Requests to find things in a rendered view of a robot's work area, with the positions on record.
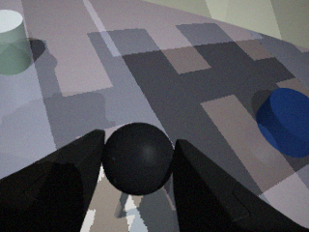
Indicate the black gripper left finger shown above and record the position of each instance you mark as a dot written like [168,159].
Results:
[53,194]

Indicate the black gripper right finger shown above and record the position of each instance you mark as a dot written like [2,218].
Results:
[208,199]

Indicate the glass french press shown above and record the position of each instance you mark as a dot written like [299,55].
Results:
[136,162]

